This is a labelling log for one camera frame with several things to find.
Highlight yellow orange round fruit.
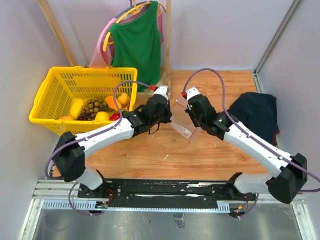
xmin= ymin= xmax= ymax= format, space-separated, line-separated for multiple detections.
xmin=118 ymin=93 xmax=131 ymax=106

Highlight yellow plastic basket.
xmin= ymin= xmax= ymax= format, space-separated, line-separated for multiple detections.
xmin=29 ymin=66 xmax=138 ymax=136

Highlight peach toy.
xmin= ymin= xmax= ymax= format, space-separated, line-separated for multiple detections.
xmin=59 ymin=116 xmax=75 ymax=122

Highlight wooden clothes rack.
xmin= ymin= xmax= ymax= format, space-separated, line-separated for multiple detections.
xmin=36 ymin=0 xmax=172 ymax=88

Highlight dark purple grape bunch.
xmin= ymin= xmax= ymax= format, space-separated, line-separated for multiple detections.
xmin=76 ymin=111 xmax=97 ymax=121

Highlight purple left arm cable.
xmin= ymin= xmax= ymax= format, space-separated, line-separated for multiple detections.
xmin=44 ymin=80 xmax=155 ymax=216

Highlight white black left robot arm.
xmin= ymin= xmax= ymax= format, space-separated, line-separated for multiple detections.
xmin=53 ymin=93 xmax=172 ymax=198

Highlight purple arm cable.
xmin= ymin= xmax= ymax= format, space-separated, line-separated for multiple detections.
xmin=44 ymin=80 xmax=155 ymax=216
xmin=182 ymin=68 xmax=320 ymax=217

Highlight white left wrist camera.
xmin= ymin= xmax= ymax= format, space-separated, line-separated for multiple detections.
xmin=150 ymin=85 xmax=170 ymax=101

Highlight green tank top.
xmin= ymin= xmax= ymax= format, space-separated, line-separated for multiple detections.
xmin=109 ymin=1 xmax=162 ymax=93

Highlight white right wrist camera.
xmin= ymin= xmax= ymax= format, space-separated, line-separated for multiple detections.
xmin=181 ymin=87 xmax=200 ymax=101

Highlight pink shirt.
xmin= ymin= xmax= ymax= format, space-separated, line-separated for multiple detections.
xmin=89 ymin=6 xmax=165 ymax=69

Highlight aluminium frame post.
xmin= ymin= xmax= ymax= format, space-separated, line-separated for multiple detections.
xmin=255 ymin=0 xmax=305 ymax=74

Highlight watermelon slice toy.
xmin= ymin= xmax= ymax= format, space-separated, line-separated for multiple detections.
xmin=122 ymin=103 xmax=130 ymax=115

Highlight dark navy cloth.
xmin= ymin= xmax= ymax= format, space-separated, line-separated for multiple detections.
xmin=228 ymin=92 xmax=280 ymax=147

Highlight red apple toy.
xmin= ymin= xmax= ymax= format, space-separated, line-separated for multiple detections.
xmin=109 ymin=113 xmax=121 ymax=121

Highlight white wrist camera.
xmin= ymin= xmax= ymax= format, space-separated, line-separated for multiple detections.
xmin=181 ymin=87 xmax=200 ymax=101
xmin=150 ymin=85 xmax=170 ymax=101

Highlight yellow lemon toy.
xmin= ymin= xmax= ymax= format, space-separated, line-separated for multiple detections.
xmin=95 ymin=111 xmax=110 ymax=122

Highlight yellow clothes hanger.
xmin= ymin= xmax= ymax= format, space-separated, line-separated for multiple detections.
xmin=101 ymin=0 xmax=167 ymax=52

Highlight orange bell pepper toy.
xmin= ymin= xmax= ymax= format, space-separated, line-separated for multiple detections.
xmin=105 ymin=96 xmax=123 ymax=112

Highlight yellow mango toy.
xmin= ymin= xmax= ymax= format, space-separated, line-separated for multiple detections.
xmin=70 ymin=99 xmax=85 ymax=119

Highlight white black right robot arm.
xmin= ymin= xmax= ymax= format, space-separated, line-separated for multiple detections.
xmin=183 ymin=88 xmax=308 ymax=204

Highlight clear orange zip bag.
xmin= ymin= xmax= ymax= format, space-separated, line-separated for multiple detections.
xmin=170 ymin=95 xmax=201 ymax=144

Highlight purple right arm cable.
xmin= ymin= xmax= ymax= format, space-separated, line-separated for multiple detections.
xmin=182 ymin=68 xmax=320 ymax=217

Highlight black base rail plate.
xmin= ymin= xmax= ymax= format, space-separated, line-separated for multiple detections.
xmin=77 ymin=178 xmax=256 ymax=210

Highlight green grape bunch toy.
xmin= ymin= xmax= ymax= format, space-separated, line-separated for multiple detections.
xmin=81 ymin=98 xmax=108 ymax=114

